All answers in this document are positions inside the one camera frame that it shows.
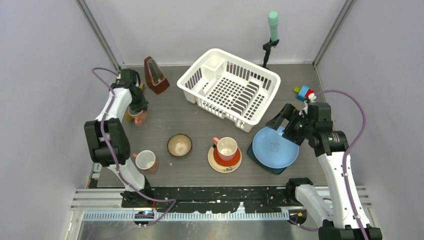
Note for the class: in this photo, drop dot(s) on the pink mug with handle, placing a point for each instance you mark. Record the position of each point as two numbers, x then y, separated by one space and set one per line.
137 117

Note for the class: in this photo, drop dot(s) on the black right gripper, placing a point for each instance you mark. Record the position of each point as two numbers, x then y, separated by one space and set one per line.
288 111

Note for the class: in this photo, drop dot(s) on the light blue plate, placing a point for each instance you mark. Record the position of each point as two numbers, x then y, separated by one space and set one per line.
273 150

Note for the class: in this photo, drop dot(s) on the brown ceramic bowl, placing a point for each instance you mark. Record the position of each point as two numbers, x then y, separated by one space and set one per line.
179 145

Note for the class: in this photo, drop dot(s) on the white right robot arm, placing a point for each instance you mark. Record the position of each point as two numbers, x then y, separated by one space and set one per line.
344 218

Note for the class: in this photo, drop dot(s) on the orange saucer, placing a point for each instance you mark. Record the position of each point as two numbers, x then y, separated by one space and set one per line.
227 163

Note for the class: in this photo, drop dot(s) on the green microphone on stand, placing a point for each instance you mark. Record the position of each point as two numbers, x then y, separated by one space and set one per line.
273 22

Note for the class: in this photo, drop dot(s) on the colourful toy blocks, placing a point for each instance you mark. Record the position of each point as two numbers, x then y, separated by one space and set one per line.
303 92

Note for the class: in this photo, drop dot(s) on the pink cup white inside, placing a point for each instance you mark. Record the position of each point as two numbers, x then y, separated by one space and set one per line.
226 147

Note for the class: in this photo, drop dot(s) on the dark green square plate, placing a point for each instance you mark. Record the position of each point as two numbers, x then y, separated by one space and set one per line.
250 153

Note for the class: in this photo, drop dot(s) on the white mug pink handle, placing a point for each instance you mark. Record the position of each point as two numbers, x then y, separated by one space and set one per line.
146 160

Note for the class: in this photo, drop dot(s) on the brown wooden metronome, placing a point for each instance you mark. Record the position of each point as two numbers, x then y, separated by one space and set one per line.
155 79

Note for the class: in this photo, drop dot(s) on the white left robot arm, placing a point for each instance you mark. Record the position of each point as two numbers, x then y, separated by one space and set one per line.
107 141

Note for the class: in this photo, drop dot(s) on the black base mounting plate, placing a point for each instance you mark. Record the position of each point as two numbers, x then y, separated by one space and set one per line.
217 200

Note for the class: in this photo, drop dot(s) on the white plastic dish rack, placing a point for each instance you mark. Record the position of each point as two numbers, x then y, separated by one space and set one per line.
230 87

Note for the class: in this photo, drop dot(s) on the cream patterned plate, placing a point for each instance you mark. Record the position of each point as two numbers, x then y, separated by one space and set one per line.
216 166

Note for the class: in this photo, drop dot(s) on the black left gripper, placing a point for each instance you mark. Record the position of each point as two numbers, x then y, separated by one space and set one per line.
142 105

